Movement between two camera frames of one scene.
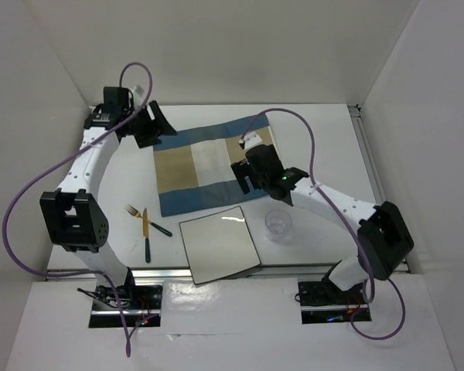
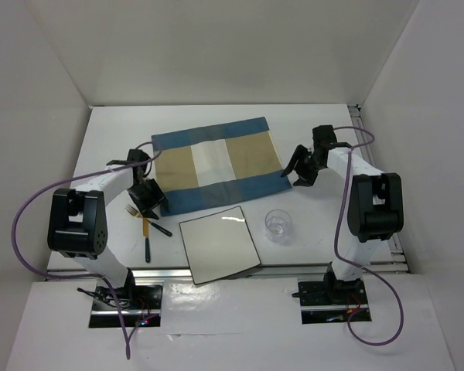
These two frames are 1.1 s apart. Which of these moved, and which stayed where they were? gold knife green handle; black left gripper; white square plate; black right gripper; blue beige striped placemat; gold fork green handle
Moved: black left gripper; black right gripper
Stayed: gold knife green handle; gold fork green handle; white square plate; blue beige striped placemat
